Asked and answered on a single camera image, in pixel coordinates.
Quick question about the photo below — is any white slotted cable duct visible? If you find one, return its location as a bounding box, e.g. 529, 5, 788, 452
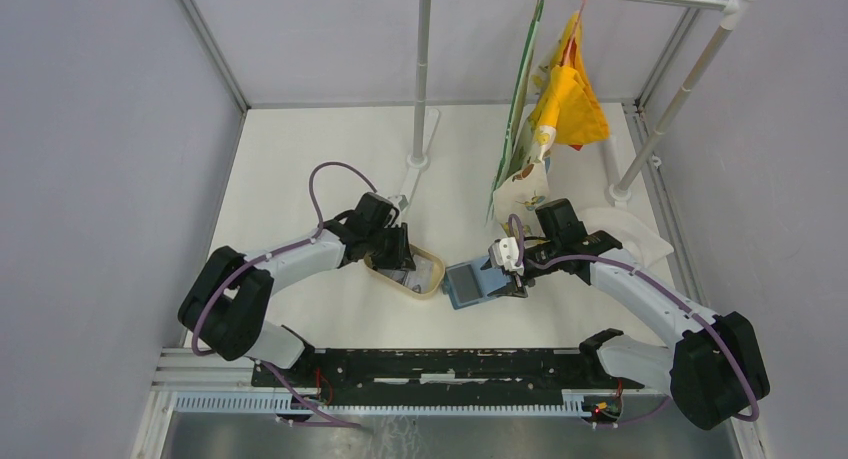
173, 391, 591, 418

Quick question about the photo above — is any silver VIP credit card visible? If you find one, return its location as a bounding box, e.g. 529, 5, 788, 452
401, 269, 438, 296

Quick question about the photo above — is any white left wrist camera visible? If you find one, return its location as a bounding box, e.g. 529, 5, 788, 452
388, 194, 409, 213

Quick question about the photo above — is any white crumpled cloth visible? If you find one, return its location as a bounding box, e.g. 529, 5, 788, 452
578, 207, 674, 267

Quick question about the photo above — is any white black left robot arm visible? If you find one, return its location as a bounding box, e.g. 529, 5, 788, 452
177, 192, 415, 387

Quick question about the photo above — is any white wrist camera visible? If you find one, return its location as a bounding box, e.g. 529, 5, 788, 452
388, 194, 409, 213
487, 237, 524, 275

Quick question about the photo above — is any silver white clothes rack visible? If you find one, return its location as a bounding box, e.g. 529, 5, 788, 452
390, 0, 758, 212

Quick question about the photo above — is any white cartoon print garment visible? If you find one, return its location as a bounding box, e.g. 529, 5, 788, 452
490, 19, 558, 232

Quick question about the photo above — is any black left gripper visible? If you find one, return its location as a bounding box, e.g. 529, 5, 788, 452
367, 221, 416, 271

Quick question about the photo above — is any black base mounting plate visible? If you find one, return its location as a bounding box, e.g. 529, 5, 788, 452
281, 348, 641, 407

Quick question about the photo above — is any green clothes hanger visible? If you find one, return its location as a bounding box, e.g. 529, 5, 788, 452
487, 0, 547, 219

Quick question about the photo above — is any yellow child shirt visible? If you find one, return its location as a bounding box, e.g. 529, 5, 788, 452
528, 41, 610, 152

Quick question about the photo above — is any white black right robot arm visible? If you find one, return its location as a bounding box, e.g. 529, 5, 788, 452
489, 199, 770, 430

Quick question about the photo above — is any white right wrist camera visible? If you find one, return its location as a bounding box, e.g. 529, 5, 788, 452
487, 237, 524, 275

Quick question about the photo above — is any mint cartoon print cloth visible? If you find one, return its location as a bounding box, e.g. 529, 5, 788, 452
488, 0, 546, 219

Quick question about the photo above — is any beige oval card tray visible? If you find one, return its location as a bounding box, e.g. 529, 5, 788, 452
364, 245, 446, 300

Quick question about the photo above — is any pink clothes hanger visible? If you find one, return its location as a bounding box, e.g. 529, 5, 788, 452
548, 0, 588, 68

